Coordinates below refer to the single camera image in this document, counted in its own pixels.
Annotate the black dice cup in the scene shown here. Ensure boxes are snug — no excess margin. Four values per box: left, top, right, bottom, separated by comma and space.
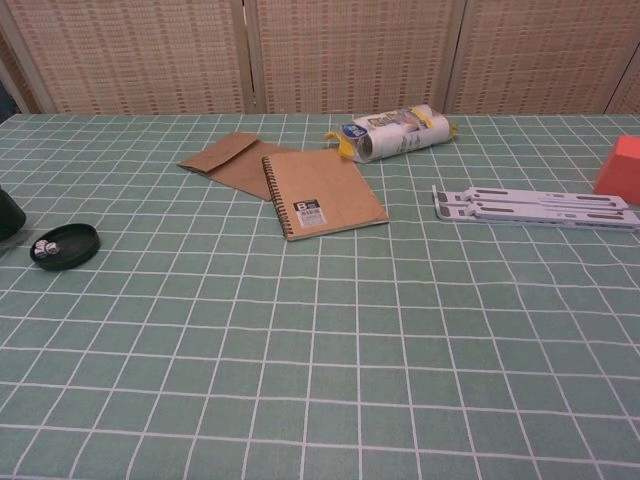
0, 184, 28, 242

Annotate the dark green round tray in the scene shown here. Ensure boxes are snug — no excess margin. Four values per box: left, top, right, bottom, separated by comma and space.
29, 223, 102, 273

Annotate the kraft spiral notebook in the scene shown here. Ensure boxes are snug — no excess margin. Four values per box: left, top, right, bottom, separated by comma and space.
261, 149, 391, 243

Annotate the green checked tablecloth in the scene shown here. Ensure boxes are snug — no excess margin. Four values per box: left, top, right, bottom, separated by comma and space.
0, 112, 640, 480

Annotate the pack of white rolls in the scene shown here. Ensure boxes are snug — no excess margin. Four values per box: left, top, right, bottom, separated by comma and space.
324, 103, 460, 164

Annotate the brown paper envelope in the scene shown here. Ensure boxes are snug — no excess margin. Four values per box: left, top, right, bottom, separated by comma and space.
177, 132, 301, 202

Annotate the bamboo folding screen panel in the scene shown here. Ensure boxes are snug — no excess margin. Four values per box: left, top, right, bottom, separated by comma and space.
0, 0, 251, 117
0, 19, 44, 115
446, 0, 640, 116
247, 0, 469, 116
603, 47, 640, 115

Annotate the white folding laptop stand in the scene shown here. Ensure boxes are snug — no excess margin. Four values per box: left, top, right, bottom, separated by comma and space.
431, 183, 640, 231

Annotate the orange cube box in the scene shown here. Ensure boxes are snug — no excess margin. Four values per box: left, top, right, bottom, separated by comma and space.
592, 134, 640, 207

